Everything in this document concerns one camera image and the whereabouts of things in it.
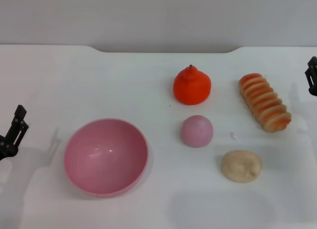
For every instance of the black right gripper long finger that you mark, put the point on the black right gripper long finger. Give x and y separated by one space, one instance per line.
313 75

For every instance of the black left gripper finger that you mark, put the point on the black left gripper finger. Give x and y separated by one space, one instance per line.
18 126

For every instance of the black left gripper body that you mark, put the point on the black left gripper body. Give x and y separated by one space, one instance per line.
6 151

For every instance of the pink plastic bowl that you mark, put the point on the pink plastic bowl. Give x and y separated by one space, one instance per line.
106 157

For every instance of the beige egg yolk pastry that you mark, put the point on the beige egg yolk pastry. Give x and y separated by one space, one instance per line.
241 167

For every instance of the striped bread roll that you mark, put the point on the striped bread roll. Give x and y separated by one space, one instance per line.
265 102

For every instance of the small white crumb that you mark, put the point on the small white crumb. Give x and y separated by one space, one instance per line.
233 135

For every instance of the orange tangerine toy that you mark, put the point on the orange tangerine toy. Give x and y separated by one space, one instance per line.
192 87

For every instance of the pink round bun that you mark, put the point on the pink round bun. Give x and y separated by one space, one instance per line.
196 131

